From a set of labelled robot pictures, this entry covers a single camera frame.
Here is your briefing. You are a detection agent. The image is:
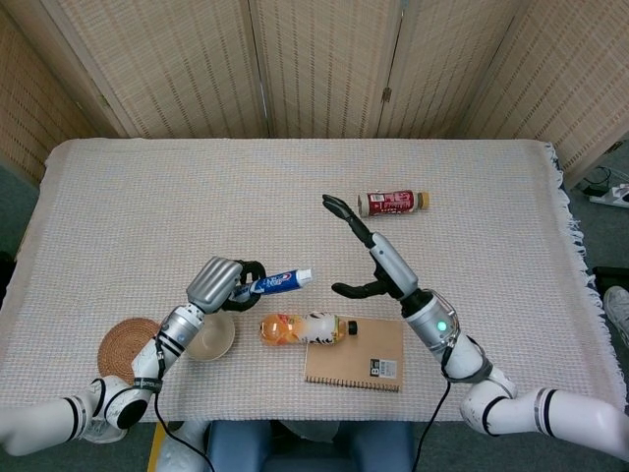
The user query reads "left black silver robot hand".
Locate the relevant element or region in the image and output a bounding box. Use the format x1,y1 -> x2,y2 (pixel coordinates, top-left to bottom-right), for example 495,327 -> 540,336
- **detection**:
186,256 -> 269,316

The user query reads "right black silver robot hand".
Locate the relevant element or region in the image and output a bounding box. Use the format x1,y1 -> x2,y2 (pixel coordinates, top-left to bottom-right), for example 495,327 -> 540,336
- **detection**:
321,194 -> 420,301

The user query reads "blue white toothpaste tube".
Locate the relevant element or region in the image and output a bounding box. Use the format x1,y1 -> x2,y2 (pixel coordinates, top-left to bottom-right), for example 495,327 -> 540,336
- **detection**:
230,267 -> 315,299

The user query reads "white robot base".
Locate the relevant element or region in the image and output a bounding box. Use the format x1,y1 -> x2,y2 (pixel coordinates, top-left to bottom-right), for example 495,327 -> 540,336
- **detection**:
159,420 -> 212,472

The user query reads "beige bowl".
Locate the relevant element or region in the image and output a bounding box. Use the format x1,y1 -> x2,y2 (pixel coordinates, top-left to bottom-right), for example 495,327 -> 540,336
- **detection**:
188,312 -> 236,362

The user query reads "red label drink bottle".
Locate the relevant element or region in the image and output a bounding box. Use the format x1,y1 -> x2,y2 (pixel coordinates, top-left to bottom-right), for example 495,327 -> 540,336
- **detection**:
357,189 -> 432,219

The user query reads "white woven tablecloth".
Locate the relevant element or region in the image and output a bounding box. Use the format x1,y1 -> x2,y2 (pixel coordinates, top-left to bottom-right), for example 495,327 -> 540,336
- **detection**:
0,137 -> 628,424

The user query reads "orange juice bottle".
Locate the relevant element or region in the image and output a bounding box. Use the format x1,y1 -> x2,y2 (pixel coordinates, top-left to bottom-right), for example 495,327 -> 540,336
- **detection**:
258,311 -> 360,348

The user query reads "kraft spiral notebook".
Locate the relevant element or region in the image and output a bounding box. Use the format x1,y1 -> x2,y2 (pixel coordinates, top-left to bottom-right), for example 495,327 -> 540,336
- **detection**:
303,315 -> 405,394

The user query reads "round woven rattan coaster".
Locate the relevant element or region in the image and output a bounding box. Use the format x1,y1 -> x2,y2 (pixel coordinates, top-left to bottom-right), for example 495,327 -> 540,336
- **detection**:
97,318 -> 163,386

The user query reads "white sneaker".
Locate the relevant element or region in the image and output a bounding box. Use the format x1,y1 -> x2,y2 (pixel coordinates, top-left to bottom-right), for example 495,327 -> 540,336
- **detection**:
81,420 -> 128,443
602,285 -> 629,336

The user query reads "bamboo folding screen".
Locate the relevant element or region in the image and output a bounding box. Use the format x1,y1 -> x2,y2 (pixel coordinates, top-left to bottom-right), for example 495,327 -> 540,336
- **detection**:
0,0 -> 629,191

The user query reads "white power strip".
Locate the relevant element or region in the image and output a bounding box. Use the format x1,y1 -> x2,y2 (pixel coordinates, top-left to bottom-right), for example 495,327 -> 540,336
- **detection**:
588,183 -> 629,208

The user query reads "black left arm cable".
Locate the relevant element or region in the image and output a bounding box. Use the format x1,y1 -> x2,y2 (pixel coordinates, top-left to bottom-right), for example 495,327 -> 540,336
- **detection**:
153,338 -> 217,472

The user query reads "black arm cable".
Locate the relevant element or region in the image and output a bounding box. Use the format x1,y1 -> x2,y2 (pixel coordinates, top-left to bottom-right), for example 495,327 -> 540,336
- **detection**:
153,338 -> 217,472
410,338 -> 456,472

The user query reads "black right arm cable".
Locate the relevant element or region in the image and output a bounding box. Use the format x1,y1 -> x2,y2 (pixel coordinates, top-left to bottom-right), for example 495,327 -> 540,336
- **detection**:
410,338 -> 456,472

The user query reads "black floor cable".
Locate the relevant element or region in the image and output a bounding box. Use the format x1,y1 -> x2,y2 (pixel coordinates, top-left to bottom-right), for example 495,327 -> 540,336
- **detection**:
579,165 -> 616,196

